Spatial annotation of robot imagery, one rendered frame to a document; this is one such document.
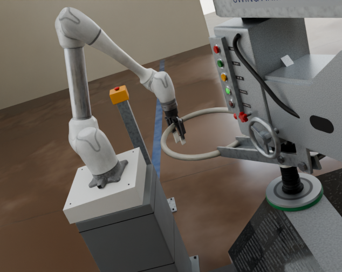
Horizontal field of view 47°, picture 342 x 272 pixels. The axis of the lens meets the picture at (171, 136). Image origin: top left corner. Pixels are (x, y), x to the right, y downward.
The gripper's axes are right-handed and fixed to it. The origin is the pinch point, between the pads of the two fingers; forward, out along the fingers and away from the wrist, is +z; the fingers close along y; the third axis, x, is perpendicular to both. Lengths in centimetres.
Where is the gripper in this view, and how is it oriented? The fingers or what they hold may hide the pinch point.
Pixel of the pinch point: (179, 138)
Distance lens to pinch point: 229.7
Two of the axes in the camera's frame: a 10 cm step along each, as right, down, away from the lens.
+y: 6.6, 2.0, -7.2
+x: 7.0, -5.1, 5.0
